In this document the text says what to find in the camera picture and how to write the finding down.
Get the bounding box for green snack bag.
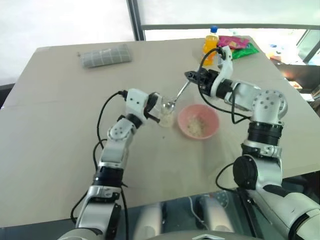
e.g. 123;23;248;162
229;42;260;60

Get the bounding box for oatmeal in bowl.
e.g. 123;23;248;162
186;115;209;138

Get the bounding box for orange juice bottle blue cap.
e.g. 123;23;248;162
201;25;220;67

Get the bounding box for dark background desk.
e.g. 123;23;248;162
271;56;320;101

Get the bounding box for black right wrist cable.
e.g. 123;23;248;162
198;46;251;125

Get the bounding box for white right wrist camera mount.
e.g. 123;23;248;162
211;45;234;97

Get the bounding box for black left shoulder cable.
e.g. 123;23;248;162
70;183;130;240

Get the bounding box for grey left robot leg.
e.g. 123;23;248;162
133;201;165;240

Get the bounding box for grey right robot leg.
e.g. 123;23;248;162
196;194;237;235

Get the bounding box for black right shoulder cable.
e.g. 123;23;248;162
215;163;245;193

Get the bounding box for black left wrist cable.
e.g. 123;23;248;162
92;89;130;176

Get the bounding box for pink bowl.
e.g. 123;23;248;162
177;104;220;140

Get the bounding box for oatmeal in glass mug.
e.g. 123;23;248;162
159;115;174;128

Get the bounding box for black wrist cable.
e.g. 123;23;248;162
92;89;130;176
198;46;251;125

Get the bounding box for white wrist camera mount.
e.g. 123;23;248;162
211;45;234;97
124;88;151;124

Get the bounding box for grey robot leg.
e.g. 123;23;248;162
133;201;165;240
196;194;237;235

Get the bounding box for black shoulder cable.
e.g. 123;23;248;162
215;163;245;193
70;183;130;240

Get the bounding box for pink snack bag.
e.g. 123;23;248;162
216;35;250;50

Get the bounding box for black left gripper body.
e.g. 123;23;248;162
144;91;163;117

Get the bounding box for dark window frame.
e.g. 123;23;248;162
126;0;320;63

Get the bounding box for grey robot torso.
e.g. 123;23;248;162
139;231;276;240

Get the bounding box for clear glass mug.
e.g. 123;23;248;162
158;95;176;129

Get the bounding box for grey checked cloth pouch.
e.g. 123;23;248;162
81;44;133;69

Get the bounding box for white floor cable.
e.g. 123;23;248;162
187;196;207;230

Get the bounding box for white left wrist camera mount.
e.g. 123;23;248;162
124;88;151;124

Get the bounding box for metal spoon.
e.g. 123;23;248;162
162;80;191;113

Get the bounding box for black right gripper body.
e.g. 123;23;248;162
196;69;220;96

